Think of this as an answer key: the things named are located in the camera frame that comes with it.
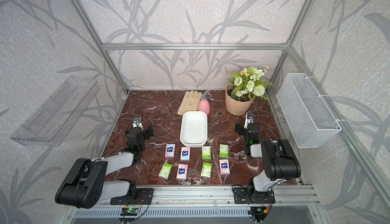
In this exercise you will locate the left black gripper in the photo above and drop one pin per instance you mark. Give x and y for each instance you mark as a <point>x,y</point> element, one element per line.
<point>146,133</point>

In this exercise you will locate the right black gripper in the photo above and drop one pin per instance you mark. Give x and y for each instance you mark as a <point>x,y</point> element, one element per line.
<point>241,131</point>

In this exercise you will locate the green tissue pack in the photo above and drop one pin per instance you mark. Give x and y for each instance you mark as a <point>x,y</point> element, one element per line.
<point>206,170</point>
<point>165,170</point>
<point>224,151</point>
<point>206,153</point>

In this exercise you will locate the pink blue tissue pack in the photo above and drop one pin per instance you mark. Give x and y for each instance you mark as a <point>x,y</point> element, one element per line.
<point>224,167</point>
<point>185,154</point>
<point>170,150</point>

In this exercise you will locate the pale pink tissue pack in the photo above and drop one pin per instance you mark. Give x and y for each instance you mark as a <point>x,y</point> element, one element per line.
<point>182,172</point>

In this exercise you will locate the white plastic storage box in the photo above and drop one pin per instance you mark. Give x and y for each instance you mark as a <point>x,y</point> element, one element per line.
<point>194,129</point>

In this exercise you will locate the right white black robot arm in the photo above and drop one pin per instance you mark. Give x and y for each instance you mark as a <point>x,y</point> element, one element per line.
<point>279,159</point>

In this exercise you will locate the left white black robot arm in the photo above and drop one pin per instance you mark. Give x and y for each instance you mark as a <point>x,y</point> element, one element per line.
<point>85,185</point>

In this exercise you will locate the terracotta pot with flowers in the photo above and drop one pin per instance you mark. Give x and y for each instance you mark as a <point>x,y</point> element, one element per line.
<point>244,87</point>

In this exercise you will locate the pink spray bottle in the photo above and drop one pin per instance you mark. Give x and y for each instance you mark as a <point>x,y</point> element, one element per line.
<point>204,105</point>

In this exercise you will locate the beige rubber glove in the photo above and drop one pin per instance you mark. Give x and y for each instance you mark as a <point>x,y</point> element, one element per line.
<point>190,102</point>

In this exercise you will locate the left green circuit board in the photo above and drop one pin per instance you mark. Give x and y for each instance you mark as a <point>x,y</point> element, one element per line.
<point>128,211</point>

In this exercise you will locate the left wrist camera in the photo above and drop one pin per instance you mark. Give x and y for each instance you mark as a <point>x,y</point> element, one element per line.
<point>137,122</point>

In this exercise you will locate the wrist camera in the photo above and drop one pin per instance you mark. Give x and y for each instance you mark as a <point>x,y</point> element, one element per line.
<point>137,122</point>
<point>249,119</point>

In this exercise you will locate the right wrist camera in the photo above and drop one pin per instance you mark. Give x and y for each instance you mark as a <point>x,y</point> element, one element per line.
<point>249,119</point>

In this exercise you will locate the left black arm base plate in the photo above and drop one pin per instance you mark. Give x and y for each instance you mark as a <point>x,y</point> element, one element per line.
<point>140,196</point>

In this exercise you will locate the white wire mesh basket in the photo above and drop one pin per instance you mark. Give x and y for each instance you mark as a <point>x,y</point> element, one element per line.
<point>308,117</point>

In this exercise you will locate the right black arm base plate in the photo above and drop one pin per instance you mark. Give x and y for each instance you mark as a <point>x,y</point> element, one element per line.
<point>248,195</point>

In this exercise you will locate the right circuit board with wires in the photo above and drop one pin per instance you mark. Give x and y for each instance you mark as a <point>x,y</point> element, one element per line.
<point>258,212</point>

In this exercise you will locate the aluminium front rail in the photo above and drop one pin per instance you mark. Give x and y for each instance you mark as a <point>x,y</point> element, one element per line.
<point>222,196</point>

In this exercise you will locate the clear acrylic wall shelf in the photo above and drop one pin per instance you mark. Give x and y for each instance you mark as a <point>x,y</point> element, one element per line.
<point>53,120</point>

